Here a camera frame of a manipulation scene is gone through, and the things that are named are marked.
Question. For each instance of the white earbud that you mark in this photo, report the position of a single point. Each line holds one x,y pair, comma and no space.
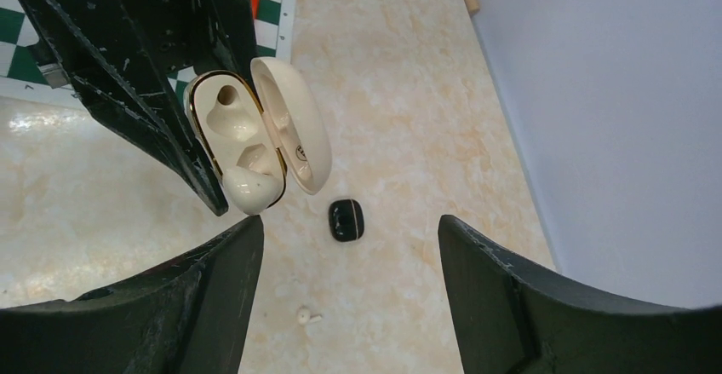
305,316
250,191

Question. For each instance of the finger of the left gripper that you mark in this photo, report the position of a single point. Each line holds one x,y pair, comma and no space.
228,37
97,48

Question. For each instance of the black earbud charging case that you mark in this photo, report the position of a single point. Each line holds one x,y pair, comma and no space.
346,220

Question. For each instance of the red toy block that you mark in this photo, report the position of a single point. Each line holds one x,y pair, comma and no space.
254,7

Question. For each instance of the white earbud charging case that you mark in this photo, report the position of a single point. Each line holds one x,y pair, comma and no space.
273,126

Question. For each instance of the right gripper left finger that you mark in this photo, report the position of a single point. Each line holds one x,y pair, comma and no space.
189,314

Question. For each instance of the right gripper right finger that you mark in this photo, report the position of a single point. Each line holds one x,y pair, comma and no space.
513,315

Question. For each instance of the green white chessboard mat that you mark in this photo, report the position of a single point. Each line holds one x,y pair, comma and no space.
22,80

